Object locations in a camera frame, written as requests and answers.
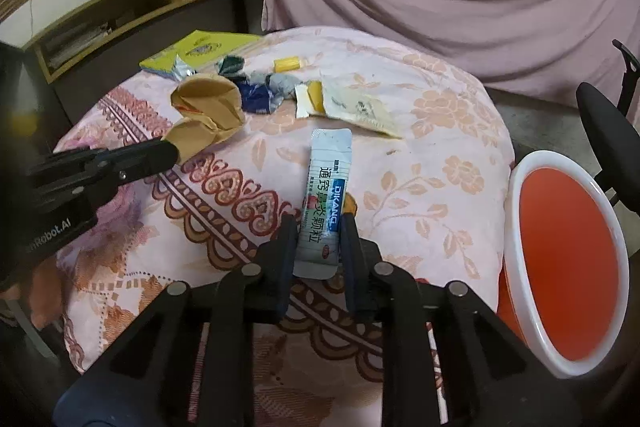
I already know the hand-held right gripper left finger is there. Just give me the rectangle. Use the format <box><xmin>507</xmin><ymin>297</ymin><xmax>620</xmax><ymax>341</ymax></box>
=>
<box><xmin>107</xmin><ymin>214</ymin><xmax>299</xmax><ymax>427</ymax></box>

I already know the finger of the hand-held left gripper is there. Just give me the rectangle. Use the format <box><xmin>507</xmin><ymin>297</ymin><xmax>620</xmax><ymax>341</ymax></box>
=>
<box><xmin>30</xmin><ymin>139</ymin><xmax>181</xmax><ymax>218</ymax></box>

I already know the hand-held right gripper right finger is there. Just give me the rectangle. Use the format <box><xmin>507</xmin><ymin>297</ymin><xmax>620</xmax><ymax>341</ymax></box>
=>
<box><xmin>341</xmin><ymin>212</ymin><xmax>551</xmax><ymax>427</ymax></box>

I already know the white blue sachet packet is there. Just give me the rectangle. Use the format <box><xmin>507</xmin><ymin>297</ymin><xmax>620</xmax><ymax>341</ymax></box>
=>
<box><xmin>292</xmin><ymin>128</ymin><xmax>352</xmax><ymax>280</ymax></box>

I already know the tan wrapper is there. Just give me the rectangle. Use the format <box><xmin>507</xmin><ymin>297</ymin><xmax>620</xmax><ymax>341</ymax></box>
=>
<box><xmin>167</xmin><ymin>74</ymin><xmax>247</xmax><ymax>165</ymax></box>

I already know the orange bin with white rim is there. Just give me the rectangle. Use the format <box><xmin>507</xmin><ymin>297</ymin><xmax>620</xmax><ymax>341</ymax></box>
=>
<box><xmin>497</xmin><ymin>150</ymin><xmax>630</xmax><ymax>379</ymax></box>

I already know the silver foil wrapper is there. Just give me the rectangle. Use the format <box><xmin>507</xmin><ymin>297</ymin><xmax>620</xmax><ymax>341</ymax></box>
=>
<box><xmin>170</xmin><ymin>55</ymin><xmax>193</xmax><ymax>82</ymax></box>

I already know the pink floral tablecloth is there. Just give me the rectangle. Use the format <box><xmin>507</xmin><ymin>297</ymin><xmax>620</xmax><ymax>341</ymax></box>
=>
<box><xmin>52</xmin><ymin>26</ymin><xmax>516</xmax><ymax>427</ymax></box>

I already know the stack of shelved books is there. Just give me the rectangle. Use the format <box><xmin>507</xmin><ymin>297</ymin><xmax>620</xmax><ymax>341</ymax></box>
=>
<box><xmin>45</xmin><ymin>22</ymin><xmax>111</xmax><ymax>62</ymax></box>

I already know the dark green wrapper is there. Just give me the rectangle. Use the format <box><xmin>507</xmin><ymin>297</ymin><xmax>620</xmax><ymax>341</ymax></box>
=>
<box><xmin>216</xmin><ymin>54</ymin><xmax>246</xmax><ymax>78</ymax></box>

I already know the crumpled blue wrapper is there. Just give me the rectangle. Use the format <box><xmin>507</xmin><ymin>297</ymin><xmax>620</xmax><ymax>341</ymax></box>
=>
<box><xmin>235</xmin><ymin>74</ymin><xmax>281</xmax><ymax>114</ymax></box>

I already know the yellow book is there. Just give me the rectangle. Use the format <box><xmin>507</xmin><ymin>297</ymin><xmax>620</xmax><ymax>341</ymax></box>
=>
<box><xmin>139</xmin><ymin>31</ymin><xmax>263</xmax><ymax>75</ymax></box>

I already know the clear plastic packet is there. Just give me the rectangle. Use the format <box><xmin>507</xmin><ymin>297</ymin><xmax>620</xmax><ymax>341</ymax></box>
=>
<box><xmin>320</xmin><ymin>72</ymin><xmax>406</xmax><ymax>138</ymax></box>

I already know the white and yellow wrapper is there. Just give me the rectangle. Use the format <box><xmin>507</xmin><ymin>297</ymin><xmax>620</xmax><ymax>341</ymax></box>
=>
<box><xmin>294</xmin><ymin>79</ymin><xmax>326</xmax><ymax>118</ymax></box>

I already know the crumpled grey wrapper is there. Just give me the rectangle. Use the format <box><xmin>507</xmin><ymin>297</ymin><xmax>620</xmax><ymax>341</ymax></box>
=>
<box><xmin>252</xmin><ymin>69</ymin><xmax>301</xmax><ymax>100</ymax></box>

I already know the black office chair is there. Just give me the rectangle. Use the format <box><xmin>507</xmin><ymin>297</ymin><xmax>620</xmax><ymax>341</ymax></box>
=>
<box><xmin>575</xmin><ymin>39</ymin><xmax>640</xmax><ymax>208</ymax></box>

